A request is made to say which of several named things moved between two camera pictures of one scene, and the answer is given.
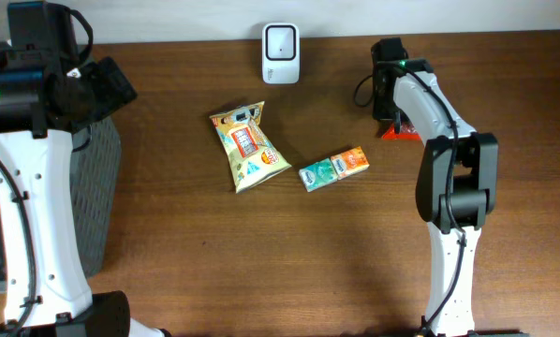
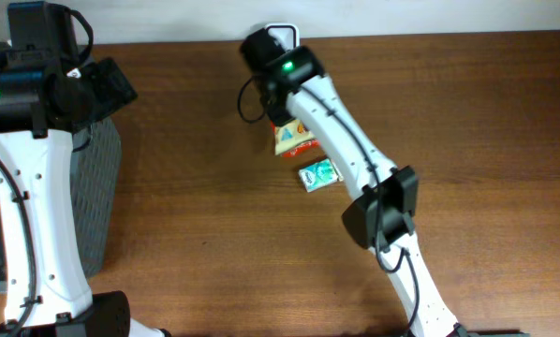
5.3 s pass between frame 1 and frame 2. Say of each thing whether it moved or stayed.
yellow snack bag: moved
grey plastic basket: stayed
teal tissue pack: stayed
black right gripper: moved
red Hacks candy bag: moved
